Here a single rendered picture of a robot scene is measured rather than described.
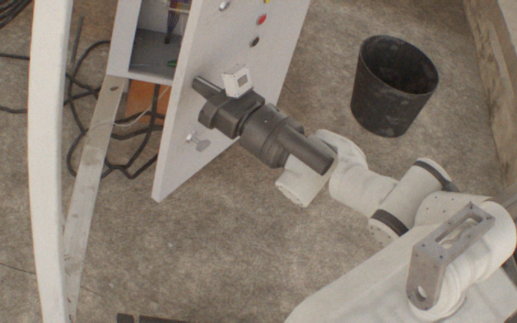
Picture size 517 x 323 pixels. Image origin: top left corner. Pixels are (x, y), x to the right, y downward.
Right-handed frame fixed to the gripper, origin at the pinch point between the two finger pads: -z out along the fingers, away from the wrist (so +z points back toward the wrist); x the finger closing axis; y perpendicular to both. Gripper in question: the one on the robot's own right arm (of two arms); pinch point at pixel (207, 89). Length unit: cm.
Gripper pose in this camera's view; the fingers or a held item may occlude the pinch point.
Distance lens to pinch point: 138.1
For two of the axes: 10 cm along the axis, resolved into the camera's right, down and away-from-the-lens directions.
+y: -2.1, 6.5, 7.3
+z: 7.7, 5.7, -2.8
